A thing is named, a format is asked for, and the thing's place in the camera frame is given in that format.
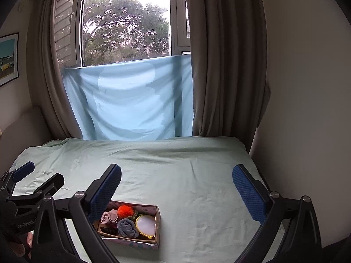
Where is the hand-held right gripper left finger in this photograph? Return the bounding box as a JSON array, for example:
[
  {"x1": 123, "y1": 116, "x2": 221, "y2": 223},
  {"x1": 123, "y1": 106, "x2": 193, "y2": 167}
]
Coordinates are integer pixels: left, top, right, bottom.
[{"x1": 31, "y1": 163, "x2": 122, "y2": 263}]

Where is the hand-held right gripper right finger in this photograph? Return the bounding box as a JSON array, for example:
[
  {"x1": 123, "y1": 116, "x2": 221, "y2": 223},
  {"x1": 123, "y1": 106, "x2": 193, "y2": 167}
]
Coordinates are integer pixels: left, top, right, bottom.
[{"x1": 232, "y1": 164, "x2": 322, "y2": 263}]

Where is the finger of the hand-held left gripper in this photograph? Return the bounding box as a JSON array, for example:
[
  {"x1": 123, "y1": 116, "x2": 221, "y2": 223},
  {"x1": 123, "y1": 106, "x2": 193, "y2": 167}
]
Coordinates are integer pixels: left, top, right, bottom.
[
  {"x1": 0, "y1": 161, "x2": 36, "y2": 195},
  {"x1": 32, "y1": 173, "x2": 65, "y2": 198}
]

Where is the pink cloth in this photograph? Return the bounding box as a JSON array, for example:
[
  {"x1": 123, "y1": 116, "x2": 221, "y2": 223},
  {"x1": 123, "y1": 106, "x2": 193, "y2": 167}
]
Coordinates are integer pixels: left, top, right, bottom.
[{"x1": 100, "y1": 210, "x2": 120, "y2": 225}]

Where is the orange fluffy pom-pom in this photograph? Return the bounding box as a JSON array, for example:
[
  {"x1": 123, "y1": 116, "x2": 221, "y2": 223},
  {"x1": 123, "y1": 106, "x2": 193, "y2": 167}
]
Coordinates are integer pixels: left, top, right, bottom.
[{"x1": 117, "y1": 205, "x2": 134, "y2": 217}]

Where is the dark patterned cloth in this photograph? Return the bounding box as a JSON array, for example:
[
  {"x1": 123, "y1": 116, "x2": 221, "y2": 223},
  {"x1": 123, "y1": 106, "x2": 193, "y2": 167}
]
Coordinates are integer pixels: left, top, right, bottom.
[{"x1": 100, "y1": 225, "x2": 120, "y2": 236}]

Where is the grey towel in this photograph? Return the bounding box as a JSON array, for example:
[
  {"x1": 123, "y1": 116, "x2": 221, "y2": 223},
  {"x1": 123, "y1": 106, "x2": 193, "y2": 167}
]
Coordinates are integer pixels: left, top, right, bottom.
[{"x1": 117, "y1": 218, "x2": 140, "y2": 238}]

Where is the yellow-rimmed white mesh pouch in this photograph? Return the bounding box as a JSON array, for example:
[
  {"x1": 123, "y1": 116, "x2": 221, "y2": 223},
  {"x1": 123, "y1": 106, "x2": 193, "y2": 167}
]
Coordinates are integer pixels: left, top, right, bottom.
[{"x1": 136, "y1": 214, "x2": 157, "y2": 239}]

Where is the brown cardboard box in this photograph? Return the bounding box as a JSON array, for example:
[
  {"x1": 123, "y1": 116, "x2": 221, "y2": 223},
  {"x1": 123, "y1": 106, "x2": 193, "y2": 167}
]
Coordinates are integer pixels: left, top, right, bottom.
[{"x1": 93, "y1": 201, "x2": 161, "y2": 250}]

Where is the person's left hand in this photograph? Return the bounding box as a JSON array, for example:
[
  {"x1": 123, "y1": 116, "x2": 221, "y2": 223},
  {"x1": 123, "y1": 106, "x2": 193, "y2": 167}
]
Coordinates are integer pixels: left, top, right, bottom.
[{"x1": 12, "y1": 232, "x2": 34, "y2": 257}]

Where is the beige padded headboard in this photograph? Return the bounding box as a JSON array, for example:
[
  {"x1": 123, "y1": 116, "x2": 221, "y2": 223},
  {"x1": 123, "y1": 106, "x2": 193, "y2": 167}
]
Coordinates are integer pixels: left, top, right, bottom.
[{"x1": 0, "y1": 107, "x2": 52, "y2": 158}]

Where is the pale green bed sheet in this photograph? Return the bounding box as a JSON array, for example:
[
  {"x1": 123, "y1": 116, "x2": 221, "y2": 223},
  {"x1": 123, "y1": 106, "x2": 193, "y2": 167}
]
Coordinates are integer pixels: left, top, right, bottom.
[{"x1": 0, "y1": 136, "x2": 275, "y2": 263}]

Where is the light blue hanging sheet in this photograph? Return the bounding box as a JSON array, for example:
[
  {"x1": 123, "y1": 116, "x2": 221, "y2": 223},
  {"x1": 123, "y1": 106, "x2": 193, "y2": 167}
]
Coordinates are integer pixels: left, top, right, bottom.
[{"x1": 64, "y1": 55, "x2": 195, "y2": 141}]

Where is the beige curtain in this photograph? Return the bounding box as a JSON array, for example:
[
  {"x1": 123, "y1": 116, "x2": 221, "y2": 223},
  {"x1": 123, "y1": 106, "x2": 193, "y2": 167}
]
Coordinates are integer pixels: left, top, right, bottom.
[
  {"x1": 189, "y1": 0, "x2": 272, "y2": 148},
  {"x1": 27, "y1": 0, "x2": 88, "y2": 139}
]

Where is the window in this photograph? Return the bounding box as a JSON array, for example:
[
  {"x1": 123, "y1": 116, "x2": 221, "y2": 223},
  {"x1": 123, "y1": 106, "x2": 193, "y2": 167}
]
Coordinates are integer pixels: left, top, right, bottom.
[{"x1": 55, "y1": 0, "x2": 192, "y2": 68}]

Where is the framed wall picture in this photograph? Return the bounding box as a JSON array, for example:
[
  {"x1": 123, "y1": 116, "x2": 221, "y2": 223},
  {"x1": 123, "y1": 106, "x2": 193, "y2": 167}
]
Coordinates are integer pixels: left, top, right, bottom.
[{"x1": 0, "y1": 32, "x2": 20, "y2": 87}]

